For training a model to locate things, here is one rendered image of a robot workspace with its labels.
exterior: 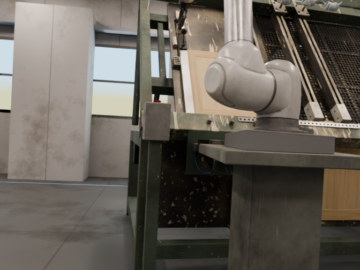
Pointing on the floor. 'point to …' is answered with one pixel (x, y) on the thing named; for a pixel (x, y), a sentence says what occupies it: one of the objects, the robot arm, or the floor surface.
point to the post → (152, 205)
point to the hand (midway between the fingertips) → (179, 28)
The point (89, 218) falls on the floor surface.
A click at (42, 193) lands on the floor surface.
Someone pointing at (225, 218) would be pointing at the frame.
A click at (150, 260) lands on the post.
